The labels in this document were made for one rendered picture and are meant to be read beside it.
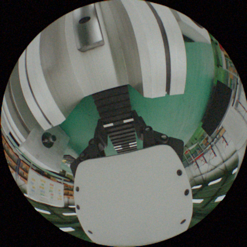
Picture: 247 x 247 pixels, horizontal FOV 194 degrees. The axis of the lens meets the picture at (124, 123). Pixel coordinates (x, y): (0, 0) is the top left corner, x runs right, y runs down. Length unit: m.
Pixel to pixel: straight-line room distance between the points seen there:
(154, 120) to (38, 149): 0.24
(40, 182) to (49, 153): 2.89
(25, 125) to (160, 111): 0.27
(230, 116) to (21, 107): 0.60
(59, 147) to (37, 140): 0.06
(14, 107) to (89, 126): 0.17
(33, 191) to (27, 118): 2.92
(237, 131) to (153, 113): 0.41
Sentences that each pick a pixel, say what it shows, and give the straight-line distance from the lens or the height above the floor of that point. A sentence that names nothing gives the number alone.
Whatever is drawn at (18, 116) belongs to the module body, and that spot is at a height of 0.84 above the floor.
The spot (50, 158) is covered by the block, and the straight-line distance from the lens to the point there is 0.17.
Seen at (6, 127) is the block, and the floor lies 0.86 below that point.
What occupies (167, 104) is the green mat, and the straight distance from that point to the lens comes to 0.17.
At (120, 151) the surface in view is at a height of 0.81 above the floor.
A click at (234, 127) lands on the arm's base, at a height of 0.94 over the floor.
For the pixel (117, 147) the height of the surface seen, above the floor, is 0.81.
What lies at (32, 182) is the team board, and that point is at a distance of 2.96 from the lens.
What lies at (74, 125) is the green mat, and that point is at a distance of 0.17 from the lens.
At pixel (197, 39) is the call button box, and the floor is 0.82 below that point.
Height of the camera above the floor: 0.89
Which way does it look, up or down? 49 degrees down
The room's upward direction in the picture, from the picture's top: 167 degrees clockwise
